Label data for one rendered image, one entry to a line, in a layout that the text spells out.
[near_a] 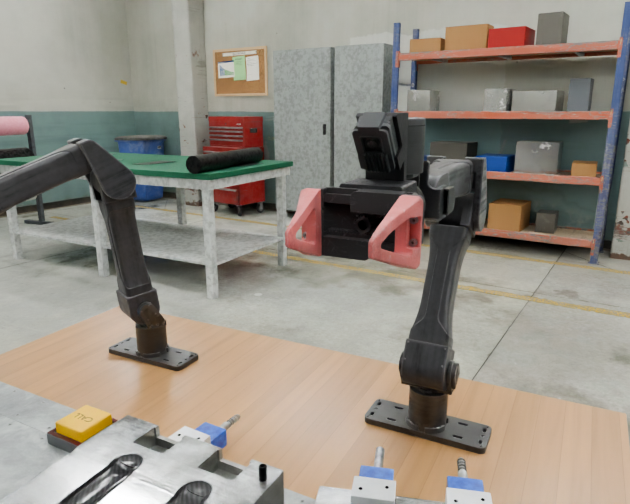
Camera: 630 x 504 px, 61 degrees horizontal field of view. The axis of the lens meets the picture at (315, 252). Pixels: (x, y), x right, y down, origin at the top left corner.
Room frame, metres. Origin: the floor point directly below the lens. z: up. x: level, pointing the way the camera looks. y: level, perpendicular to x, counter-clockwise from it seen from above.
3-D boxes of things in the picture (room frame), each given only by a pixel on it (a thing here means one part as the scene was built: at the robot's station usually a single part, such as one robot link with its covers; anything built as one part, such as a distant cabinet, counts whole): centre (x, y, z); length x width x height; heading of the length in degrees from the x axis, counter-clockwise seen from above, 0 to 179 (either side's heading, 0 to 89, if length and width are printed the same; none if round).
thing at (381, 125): (0.55, -0.06, 1.26); 0.07 x 0.06 x 0.11; 63
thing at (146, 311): (1.05, 0.35, 0.90); 0.09 x 0.06 x 0.06; 38
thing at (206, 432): (0.72, 0.16, 0.83); 0.13 x 0.05 x 0.05; 149
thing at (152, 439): (0.62, 0.20, 0.87); 0.05 x 0.05 x 0.04; 62
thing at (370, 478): (0.58, -0.08, 0.86); 0.13 x 0.05 x 0.05; 169
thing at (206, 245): (4.61, 1.51, 0.51); 2.40 x 1.13 x 1.02; 62
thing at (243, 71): (7.41, 0.99, 1.80); 0.90 x 0.03 x 0.60; 58
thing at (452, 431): (0.79, -0.19, 0.84); 0.20 x 0.07 x 0.08; 63
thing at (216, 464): (0.57, 0.11, 0.87); 0.05 x 0.05 x 0.04; 62
